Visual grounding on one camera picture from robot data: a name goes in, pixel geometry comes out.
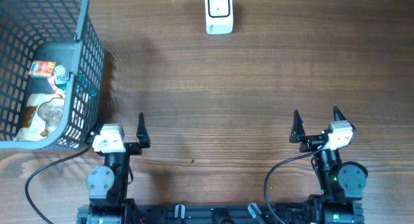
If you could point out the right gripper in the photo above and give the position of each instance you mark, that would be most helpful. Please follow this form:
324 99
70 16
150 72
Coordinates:
298 135

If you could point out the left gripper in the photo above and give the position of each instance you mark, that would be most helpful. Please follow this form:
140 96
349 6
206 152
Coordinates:
134 149

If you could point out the beige snack pouch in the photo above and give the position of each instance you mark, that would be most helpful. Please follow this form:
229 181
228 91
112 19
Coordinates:
42 116

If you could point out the red small packet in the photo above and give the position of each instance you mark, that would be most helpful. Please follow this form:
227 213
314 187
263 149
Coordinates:
58 88

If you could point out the orange small box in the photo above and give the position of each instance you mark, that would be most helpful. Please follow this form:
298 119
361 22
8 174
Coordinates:
42 68

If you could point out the blue mouthwash bottle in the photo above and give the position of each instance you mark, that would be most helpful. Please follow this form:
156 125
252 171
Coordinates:
62 75

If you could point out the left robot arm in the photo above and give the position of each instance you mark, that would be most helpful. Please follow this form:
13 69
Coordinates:
107 184

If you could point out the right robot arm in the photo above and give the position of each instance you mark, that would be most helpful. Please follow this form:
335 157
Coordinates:
341 183

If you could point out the white barcode scanner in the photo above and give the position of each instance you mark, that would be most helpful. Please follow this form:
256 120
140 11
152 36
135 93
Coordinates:
219 16

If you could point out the grey plastic shopping basket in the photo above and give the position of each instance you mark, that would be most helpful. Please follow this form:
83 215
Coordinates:
58 31

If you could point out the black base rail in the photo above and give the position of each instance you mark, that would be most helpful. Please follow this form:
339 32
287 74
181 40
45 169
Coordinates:
287 212

